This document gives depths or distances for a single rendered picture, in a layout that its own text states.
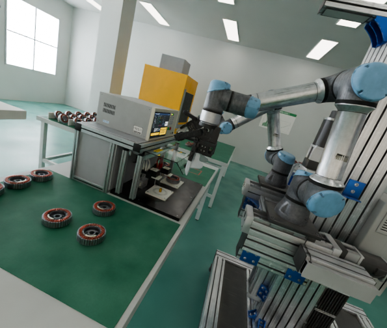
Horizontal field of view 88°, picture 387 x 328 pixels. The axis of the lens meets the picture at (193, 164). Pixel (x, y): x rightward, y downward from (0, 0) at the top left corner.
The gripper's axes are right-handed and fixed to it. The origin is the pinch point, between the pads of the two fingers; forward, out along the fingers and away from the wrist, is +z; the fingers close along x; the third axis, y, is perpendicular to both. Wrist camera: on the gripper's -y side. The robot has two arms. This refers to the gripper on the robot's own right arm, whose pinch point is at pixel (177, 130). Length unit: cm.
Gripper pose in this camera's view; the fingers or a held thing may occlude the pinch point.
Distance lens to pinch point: 150.5
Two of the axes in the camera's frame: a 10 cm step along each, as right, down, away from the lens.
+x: 2.6, -2.1, 9.4
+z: -8.5, 4.2, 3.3
